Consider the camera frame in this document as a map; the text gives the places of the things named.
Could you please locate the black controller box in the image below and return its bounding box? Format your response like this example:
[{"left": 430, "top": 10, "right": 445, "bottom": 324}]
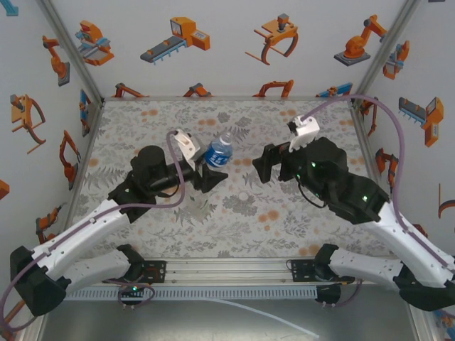
[
  {"left": 118, "top": 283, "right": 147, "bottom": 300},
  {"left": 315, "top": 285, "right": 342, "bottom": 303}
]

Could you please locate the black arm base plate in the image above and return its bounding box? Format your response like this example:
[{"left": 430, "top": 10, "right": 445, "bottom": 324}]
[
  {"left": 287, "top": 259, "right": 317, "bottom": 283},
  {"left": 141, "top": 260, "right": 168, "bottom": 285}
]

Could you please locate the thin white tube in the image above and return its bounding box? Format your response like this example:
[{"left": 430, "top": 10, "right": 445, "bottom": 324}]
[{"left": 198, "top": 298, "right": 320, "bottom": 339}]

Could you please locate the floral patterned table mat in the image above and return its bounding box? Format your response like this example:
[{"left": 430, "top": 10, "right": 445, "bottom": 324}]
[{"left": 65, "top": 99, "right": 399, "bottom": 259}]

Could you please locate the aluminium side rail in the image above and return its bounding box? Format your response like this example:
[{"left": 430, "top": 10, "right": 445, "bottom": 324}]
[
  {"left": 350, "top": 98, "right": 383, "bottom": 193},
  {"left": 65, "top": 101, "right": 106, "bottom": 228}
]

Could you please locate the white slotted cable duct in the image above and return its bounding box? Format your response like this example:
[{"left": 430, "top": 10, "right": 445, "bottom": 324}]
[{"left": 65, "top": 286, "right": 318, "bottom": 302}]

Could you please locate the aluminium frame post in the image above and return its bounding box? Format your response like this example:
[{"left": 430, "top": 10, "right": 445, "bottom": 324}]
[
  {"left": 37, "top": 0, "right": 106, "bottom": 104},
  {"left": 351, "top": 0, "right": 422, "bottom": 104}
]

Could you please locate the blue label water bottle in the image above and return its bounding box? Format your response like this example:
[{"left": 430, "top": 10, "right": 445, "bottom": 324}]
[{"left": 205, "top": 130, "right": 234, "bottom": 168}]

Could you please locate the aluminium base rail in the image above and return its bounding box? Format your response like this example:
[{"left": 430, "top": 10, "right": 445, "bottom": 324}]
[{"left": 101, "top": 257, "right": 323, "bottom": 287}]

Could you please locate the grey metal base sheet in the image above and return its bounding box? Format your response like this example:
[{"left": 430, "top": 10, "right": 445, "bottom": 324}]
[{"left": 37, "top": 283, "right": 420, "bottom": 341}]

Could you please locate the aluminium cross rail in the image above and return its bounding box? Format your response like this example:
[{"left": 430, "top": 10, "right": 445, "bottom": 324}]
[{"left": 102, "top": 94, "right": 355, "bottom": 103}]

